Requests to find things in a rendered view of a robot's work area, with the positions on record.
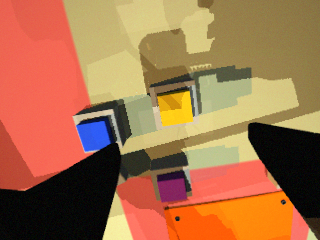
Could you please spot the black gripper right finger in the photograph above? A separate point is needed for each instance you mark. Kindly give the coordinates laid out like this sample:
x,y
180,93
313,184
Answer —
x,y
293,159

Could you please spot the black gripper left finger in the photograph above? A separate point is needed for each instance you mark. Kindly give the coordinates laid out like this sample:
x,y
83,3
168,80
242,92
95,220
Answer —
x,y
72,205

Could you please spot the red button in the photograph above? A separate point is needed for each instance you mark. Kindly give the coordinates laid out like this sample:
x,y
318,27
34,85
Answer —
x,y
269,176

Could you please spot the yellow button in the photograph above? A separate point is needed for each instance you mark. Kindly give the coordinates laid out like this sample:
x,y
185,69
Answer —
x,y
174,103

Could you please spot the blue button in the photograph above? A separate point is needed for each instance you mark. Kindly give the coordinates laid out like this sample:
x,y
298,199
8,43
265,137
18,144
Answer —
x,y
99,127

